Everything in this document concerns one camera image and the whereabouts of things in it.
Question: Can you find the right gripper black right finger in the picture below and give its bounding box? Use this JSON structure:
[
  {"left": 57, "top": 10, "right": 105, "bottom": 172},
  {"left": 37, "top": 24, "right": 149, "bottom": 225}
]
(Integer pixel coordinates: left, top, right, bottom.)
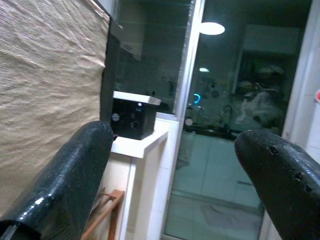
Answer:
[{"left": 234, "top": 129, "right": 320, "bottom": 240}]

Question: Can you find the round ceiling lamp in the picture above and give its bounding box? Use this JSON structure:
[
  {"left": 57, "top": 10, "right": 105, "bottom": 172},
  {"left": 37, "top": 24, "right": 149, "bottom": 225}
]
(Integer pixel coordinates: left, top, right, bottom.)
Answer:
[{"left": 198, "top": 21, "right": 226, "bottom": 36}]

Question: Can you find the wooden wine rack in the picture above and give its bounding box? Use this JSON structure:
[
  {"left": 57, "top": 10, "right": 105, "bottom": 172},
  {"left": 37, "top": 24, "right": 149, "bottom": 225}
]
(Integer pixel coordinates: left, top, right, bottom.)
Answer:
[{"left": 81, "top": 188, "right": 126, "bottom": 240}]

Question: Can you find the cream ribbed fabric cover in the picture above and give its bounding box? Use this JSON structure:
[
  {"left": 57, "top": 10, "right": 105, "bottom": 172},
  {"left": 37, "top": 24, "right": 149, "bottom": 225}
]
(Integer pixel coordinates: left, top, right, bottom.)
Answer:
[{"left": 0, "top": 0, "right": 111, "bottom": 218}]

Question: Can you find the black box silver lid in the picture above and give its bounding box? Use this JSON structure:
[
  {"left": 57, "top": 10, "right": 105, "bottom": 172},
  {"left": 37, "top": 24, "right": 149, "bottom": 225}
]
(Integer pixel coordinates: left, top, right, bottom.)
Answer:
[{"left": 111, "top": 90, "right": 163, "bottom": 141}]

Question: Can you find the glass sliding door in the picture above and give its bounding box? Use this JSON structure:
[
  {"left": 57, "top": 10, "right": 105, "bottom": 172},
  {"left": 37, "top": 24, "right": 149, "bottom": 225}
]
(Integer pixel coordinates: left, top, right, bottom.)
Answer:
[{"left": 113, "top": 0, "right": 312, "bottom": 240}]

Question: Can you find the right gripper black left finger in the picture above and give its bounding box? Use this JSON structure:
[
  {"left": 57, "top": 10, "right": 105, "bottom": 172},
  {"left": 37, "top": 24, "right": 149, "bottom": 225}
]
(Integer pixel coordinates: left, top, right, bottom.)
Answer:
[{"left": 0, "top": 120, "right": 115, "bottom": 240}]

